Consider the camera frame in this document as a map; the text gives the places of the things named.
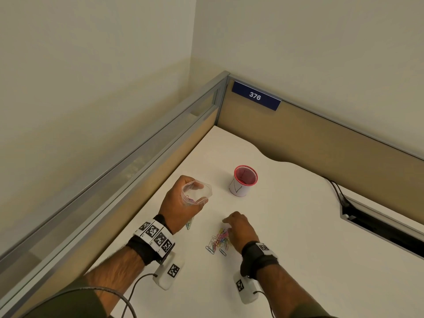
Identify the person's left hand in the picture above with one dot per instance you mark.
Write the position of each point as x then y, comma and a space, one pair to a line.
172, 205

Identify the person's right hand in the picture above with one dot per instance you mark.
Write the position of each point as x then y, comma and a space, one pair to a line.
241, 231

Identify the pile of colourful paper clips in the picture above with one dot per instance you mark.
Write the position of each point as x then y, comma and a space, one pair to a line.
218, 241

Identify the bundle of colourful paper clips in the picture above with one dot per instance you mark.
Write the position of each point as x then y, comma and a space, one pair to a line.
189, 224

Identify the clear zip plastic bag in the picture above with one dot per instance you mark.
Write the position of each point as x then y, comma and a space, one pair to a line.
198, 192

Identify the white paper cup red rim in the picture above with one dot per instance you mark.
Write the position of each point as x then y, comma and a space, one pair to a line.
241, 182

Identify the person's left forearm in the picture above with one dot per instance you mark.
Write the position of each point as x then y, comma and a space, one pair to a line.
116, 274

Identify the person's right forearm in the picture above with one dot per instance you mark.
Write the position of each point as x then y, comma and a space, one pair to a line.
285, 291

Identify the black wristband with marker tags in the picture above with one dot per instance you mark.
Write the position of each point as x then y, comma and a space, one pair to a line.
152, 238

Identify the glass topped desk partition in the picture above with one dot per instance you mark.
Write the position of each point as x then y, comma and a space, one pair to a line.
175, 152

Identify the white marker cube on wrist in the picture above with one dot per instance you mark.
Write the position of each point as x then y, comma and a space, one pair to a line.
169, 271

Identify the olive green shirt sleeve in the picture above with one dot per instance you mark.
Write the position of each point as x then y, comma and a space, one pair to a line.
66, 303
311, 311

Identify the beige desk partition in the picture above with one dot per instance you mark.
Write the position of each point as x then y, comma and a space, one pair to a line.
314, 135

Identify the blue number sign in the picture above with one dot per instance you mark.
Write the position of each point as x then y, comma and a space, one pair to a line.
255, 96

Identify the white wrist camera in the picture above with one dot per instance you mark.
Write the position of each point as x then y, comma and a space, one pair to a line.
245, 288

